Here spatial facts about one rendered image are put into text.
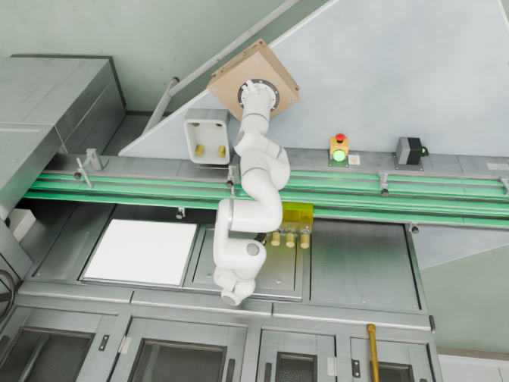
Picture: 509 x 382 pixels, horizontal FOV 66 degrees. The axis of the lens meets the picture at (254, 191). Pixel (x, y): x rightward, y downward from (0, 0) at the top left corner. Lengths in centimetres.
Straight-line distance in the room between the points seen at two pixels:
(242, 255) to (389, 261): 85
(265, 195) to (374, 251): 84
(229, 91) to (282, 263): 72
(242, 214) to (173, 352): 70
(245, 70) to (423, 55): 62
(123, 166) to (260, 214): 101
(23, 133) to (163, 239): 79
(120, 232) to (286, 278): 77
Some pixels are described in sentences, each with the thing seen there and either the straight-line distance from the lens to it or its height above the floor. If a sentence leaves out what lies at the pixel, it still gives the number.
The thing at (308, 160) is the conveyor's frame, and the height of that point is 83.
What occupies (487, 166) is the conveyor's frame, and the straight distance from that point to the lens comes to 184.
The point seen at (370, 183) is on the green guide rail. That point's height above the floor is 94.
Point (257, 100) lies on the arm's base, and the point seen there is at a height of 93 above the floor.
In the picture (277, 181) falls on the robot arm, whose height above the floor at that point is 126.
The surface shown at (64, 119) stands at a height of 67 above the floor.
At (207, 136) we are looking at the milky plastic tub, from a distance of 173.
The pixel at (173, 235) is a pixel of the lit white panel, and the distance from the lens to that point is 179.
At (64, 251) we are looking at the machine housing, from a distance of 196.
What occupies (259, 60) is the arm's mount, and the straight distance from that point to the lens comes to 141.
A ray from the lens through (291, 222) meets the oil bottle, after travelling 159.
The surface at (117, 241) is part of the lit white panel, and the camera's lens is 185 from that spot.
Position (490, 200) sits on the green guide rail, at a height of 92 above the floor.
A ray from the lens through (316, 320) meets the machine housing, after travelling 155.
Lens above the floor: 212
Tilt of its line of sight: 45 degrees down
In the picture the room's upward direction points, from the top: 170 degrees counter-clockwise
